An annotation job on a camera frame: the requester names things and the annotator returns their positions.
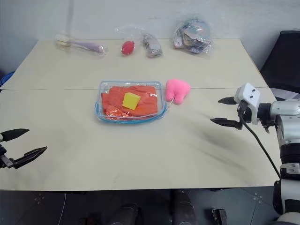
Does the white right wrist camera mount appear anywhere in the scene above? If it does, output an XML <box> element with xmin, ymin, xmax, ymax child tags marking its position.
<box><xmin>234</xmin><ymin>82</ymin><xmax>261</xmax><ymax>125</ymax></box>

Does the clear bag of mixed items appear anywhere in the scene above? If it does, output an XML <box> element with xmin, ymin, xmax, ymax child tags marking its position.
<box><xmin>172</xmin><ymin>18</ymin><xmax>214</xmax><ymax>56</ymax></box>

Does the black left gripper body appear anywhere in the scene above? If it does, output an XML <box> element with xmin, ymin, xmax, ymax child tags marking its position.
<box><xmin>0</xmin><ymin>144</ymin><xmax>15</xmax><ymax>169</ymax></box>

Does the small dark block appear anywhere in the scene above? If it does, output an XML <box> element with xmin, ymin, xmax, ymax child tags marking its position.
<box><xmin>211</xmin><ymin>208</ymin><xmax>228</xmax><ymax>225</ymax></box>

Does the clear pouch with orange cloth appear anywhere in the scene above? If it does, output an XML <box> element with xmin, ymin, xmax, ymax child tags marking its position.
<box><xmin>94</xmin><ymin>81</ymin><xmax>169</xmax><ymax>123</ymax></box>

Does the purple brush in plastic bag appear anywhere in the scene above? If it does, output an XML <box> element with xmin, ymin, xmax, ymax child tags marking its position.
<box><xmin>55</xmin><ymin>33</ymin><xmax>109</xmax><ymax>57</ymax></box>

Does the red ball in plastic bag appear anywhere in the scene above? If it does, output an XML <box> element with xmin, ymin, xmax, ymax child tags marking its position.
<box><xmin>114</xmin><ymin>24</ymin><xmax>146</xmax><ymax>57</ymax></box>

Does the pink plush toy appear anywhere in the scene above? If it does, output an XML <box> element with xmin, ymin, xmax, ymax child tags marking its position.
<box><xmin>165</xmin><ymin>79</ymin><xmax>191</xmax><ymax>109</ymax></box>

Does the black chair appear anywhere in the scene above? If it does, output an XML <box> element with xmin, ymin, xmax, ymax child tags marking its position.
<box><xmin>259</xmin><ymin>30</ymin><xmax>300</xmax><ymax>100</ymax></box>

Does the dark rounded shape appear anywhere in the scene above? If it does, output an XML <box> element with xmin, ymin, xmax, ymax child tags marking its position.
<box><xmin>112</xmin><ymin>202</ymin><xmax>139</xmax><ymax>225</ymax></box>

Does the grey bundle in plastic wrap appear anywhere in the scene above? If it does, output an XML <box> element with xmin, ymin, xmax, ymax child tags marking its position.
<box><xmin>142</xmin><ymin>33</ymin><xmax>165</xmax><ymax>59</ymax></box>

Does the orange cloth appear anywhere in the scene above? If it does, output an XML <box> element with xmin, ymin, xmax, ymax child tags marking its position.
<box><xmin>101</xmin><ymin>86</ymin><xmax>158</xmax><ymax>118</ymax></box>

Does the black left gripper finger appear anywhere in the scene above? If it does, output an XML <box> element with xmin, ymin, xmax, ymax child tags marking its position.
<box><xmin>0</xmin><ymin>128</ymin><xmax>30</xmax><ymax>143</ymax></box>
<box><xmin>13</xmin><ymin>146</ymin><xmax>48</xmax><ymax>169</ymax></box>

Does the blue round object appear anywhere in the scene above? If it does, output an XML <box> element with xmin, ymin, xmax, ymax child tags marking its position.
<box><xmin>0</xmin><ymin>72</ymin><xmax>15</xmax><ymax>88</ymax></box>

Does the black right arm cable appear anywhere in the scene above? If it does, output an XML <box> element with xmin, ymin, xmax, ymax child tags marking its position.
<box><xmin>237</xmin><ymin>106</ymin><xmax>281</xmax><ymax>180</ymax></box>

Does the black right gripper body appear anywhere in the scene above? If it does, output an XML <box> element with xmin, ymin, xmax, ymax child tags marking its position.
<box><xmin>236</xmin><ymin>99</ymin><xmax>250</xmax><ymax>130</ymax></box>

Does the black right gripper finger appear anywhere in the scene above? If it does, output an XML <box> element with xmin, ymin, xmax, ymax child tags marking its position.
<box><xmin>217</xmin><ymin>96</ymin><xmax>238</xmax><ymax>106</ymax></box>
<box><xmin>210</xmin><ymin>118</ymin><xmax>242</xmax><ymax>129</ymax></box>

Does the yellow square patch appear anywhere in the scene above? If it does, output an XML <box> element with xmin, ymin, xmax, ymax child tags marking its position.
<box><xmin>122</xmin><ymin>92</ymin><xmax>141</xmax><ymax>110</ymax></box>

